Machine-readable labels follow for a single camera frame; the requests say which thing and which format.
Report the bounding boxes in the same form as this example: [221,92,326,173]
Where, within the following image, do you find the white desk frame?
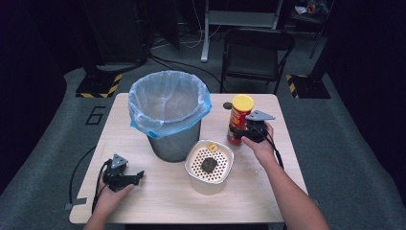
[200,0,285,63]

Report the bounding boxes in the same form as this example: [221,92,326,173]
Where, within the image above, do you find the dark cabinet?
[80,0,151,65]

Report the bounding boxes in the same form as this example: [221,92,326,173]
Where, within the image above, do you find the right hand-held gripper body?
[243,109,277,144]

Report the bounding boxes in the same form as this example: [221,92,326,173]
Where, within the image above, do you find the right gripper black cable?
[252,123,285,171]

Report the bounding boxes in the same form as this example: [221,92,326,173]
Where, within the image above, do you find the red can with yellow lid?
[226,94,256,147]

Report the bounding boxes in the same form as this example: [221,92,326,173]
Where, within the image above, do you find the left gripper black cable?
[91,158,113,215]

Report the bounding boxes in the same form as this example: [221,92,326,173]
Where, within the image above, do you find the long black floor cable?
[148,55,224,92]

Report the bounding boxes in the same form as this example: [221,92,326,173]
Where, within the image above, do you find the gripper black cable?
[91,158,113,215]
[252,123,285,171]

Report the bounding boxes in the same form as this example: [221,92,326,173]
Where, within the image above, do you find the white square strainer container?
[184,139,235,196]

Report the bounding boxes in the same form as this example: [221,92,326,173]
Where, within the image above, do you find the blue plastic trash bag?
[127,70,213,140]

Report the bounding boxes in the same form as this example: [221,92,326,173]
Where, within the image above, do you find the person's right hand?
[240,122,276,168]

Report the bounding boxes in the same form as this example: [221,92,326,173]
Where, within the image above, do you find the grey tape strip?
[63,196,88,211]

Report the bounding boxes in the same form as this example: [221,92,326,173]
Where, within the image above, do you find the grey mesh trash can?
[147,119,202,163]

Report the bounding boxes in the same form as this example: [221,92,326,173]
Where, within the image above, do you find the dark wet clump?
[200,156,218,174]

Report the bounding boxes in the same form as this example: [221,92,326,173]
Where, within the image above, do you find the black yellow striped base plate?
[75,73,124,99]
[285,74,332,100]

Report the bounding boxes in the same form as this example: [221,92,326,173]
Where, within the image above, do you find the person's left hand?
[95,178,135,219]

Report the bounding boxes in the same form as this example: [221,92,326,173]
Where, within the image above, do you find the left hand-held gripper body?
[101,153,137,194]

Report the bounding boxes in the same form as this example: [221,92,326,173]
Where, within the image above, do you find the black folding chair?
[219,28,296,96]

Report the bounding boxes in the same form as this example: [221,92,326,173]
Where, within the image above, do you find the white hanging cable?
[178,0,222,50]

